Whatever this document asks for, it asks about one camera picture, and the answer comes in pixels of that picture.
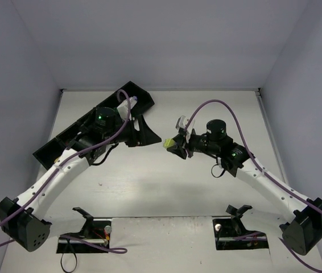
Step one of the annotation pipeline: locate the lime and green lego stack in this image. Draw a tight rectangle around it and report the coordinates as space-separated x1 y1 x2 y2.
163 139 175 149

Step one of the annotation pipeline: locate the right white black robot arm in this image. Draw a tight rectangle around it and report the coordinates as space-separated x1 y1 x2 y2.
164 116 322 255

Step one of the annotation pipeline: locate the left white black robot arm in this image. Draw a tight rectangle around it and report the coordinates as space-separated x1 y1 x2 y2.
0 107 161 252

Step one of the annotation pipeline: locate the black five-compartment sorting tray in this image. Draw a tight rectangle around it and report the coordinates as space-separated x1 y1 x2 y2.
33 81 155 170

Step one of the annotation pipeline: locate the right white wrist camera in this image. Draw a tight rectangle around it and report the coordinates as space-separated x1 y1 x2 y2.
175 115 195 137

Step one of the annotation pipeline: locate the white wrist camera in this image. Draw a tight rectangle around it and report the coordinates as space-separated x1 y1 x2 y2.
175 115 195 137
117 97 137 120

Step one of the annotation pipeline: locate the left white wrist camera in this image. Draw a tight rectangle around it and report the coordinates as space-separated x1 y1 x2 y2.
117 97 137 120

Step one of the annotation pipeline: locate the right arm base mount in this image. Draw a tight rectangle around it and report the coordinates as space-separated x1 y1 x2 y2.
212 205 269 251

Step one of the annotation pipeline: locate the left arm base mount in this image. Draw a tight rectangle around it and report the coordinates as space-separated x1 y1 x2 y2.
56 207 112 254

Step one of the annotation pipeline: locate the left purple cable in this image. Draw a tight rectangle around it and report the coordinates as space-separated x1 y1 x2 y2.
0 90 135 254

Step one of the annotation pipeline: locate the purple cable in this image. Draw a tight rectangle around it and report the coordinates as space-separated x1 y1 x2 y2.
186 99 322 272
0 90 135 254

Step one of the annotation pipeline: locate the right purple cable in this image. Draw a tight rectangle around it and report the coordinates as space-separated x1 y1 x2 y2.
186 99 322 272

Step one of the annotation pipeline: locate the black cable loop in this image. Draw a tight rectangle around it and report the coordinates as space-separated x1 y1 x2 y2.
60 241 79 272

